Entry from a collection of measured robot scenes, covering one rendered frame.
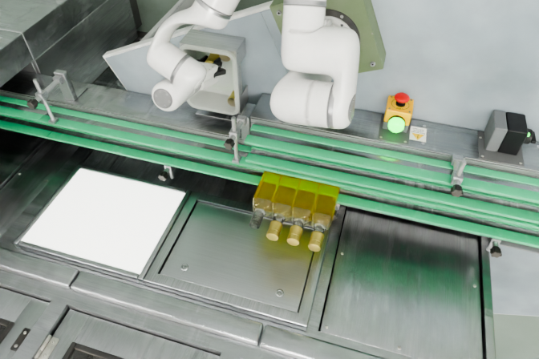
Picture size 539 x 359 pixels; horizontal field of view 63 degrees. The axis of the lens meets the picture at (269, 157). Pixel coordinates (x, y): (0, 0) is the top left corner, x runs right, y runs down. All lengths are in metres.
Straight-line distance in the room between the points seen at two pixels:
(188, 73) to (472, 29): 0.68
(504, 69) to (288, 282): 0.79
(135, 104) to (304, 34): 0.82
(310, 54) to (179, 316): 0.76
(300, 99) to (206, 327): 0.65
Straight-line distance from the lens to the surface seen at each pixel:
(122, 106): 1.56
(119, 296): 1.32
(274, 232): 1.18
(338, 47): 0.86
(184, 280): 1.29
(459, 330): 1.34
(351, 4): 1.10
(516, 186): 1.28
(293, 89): 0.90
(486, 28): 1.20
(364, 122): 1.30
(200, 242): 1.35
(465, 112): 1.34
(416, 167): 1.23
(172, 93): 1.07
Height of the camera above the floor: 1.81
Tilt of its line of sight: 42 degrees down
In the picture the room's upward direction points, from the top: 157 degrees counter-clockwise
